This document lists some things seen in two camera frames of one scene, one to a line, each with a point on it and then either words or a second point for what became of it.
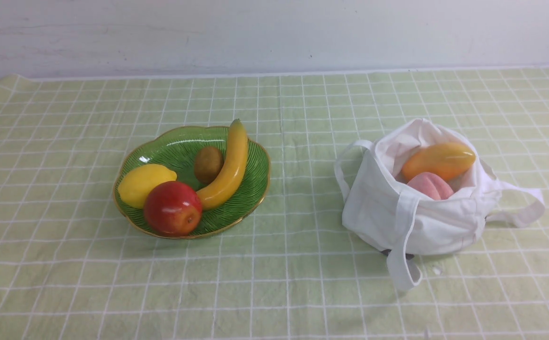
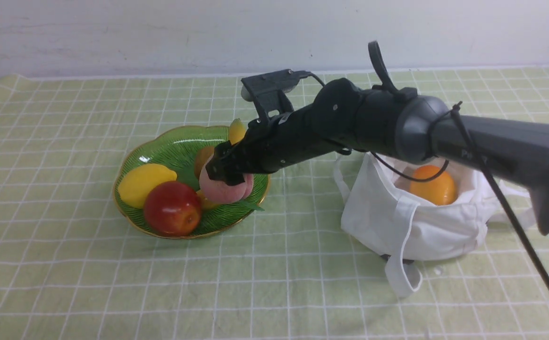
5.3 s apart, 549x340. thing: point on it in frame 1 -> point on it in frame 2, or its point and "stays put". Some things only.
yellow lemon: (137, 182) stays put
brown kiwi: (208, 162) stays put
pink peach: (430, 185) -> (220, 192)
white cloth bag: (378, 211) stays put
